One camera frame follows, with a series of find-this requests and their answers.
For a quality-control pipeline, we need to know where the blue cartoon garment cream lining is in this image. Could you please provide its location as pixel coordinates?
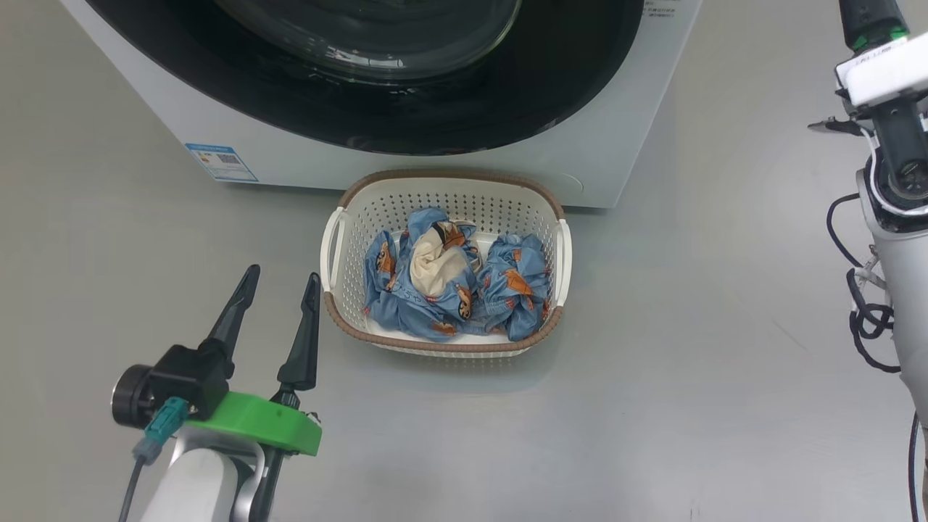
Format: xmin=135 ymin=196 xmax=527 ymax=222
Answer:
xmin=362 ymin=207 xmax=483 ymax=341

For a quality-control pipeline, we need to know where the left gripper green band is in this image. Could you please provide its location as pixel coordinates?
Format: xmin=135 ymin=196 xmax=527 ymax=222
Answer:
xmin=187 ymin=265 xmax=322 ymax=522

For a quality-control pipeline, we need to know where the white perforated basket brown rim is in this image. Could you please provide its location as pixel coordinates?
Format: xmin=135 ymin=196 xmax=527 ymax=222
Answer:
xmin=320 ymin=169 xmax=573 ymax=360

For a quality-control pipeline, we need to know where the blue energy label sticker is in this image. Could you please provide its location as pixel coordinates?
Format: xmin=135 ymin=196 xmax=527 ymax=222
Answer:
xmin=185 ymin=143 xmax=259 ymax=183

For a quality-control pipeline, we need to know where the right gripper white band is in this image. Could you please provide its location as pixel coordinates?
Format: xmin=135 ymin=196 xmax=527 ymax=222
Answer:
xmin=808 ymin=33 xmax=928 ymax=215

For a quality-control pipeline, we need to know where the round black glass washer door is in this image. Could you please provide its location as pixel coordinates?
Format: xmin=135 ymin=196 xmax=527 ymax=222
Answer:
xmin=86 ymin=0 xmax=645 ymax=156

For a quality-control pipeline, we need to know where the white front-load washing machine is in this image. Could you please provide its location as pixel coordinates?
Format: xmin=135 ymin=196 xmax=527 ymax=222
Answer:
xmin=62 ymin=0 xmax=703 ymax=210

